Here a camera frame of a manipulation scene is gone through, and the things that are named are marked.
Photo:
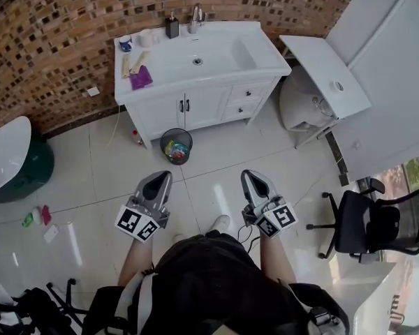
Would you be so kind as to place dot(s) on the green plastic toy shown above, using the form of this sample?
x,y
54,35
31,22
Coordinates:
x,y
27,220

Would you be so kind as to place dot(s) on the pink plastic toy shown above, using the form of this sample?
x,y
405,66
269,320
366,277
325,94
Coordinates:
x,y
46,215

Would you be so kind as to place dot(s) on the white sink vanity cabinet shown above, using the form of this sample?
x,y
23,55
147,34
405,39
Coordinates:
x,y
199,79

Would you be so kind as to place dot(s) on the white bathtub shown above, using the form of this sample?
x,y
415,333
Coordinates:
x,y
3,152

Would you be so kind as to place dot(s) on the person's left forearm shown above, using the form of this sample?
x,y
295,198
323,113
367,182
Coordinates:
x,y
136,264

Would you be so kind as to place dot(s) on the white plastic toy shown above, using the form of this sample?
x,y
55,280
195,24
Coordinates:
x,y
37,215

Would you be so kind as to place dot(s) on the black mesh waste bin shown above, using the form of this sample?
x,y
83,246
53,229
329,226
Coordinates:
x,y
176,147

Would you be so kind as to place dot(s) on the chrome faucet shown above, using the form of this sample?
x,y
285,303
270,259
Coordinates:
x,y
195,17

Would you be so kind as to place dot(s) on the blue and white mug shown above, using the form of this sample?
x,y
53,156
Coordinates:
x,y
125,43

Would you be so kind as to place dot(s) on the white card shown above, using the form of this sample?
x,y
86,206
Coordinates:
x,y
51,234

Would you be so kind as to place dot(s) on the white wall socket plate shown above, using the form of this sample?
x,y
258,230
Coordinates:
x,y
93,91

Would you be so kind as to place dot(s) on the dark green stool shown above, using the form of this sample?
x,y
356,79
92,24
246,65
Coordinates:
x,y
35,166

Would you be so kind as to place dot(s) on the white desk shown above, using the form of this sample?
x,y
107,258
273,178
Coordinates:
x,y
387,298

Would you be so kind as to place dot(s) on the white tall cabinet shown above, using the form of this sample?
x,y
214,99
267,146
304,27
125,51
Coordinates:
x,y
387,65

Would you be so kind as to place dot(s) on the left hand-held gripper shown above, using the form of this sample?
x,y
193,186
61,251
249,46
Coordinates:
x,y
137,222

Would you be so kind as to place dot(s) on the black office chair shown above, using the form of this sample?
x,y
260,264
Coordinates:
x,y
366,222

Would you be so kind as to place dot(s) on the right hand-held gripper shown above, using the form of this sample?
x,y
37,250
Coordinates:
x,y
276,220

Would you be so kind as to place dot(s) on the person's right forearm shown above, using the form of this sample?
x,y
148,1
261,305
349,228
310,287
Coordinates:
x,y
277,257

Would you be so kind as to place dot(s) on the wide wooden ruler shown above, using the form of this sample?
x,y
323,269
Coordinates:
x,y
140,61

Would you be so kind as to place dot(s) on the person's black clothing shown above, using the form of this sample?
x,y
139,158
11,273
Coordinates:
x,y
213,284

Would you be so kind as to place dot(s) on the person's white shoe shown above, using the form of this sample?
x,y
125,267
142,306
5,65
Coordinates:
x,y
220,224

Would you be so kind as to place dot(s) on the purple cloth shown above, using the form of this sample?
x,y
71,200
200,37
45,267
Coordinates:
x,y
141,78

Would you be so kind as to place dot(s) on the black soap dispenser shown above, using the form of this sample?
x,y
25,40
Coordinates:
x,y
172,26

